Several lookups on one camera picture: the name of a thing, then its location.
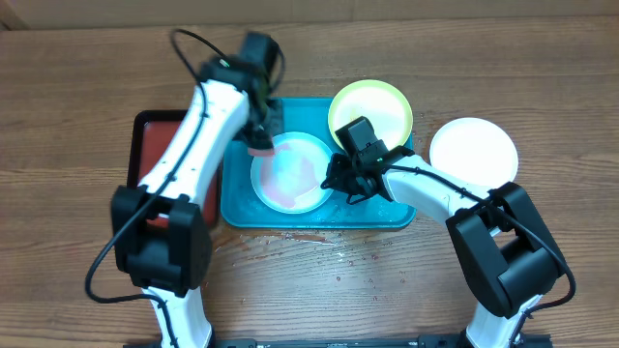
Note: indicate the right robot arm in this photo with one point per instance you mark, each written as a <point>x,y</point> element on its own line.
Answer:
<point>507,255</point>

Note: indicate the yellow-green plate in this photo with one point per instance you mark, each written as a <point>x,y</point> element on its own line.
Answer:
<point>387,109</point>

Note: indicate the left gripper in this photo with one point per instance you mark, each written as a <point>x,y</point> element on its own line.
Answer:
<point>270,135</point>

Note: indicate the light blue plate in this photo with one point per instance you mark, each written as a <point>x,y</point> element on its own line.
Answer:
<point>289,181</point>

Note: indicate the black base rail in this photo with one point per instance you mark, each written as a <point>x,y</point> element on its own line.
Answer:
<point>422,341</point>

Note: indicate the black red-lined tray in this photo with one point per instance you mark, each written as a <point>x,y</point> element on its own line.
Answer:
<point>152,132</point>

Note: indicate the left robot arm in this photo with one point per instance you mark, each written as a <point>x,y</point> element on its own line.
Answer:
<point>160,238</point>

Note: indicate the teal plastic tray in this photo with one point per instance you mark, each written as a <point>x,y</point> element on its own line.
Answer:
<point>241,207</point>

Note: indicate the white plate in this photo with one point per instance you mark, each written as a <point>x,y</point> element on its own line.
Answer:
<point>475,151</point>

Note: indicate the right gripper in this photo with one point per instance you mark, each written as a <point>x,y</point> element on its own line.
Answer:
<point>338,183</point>

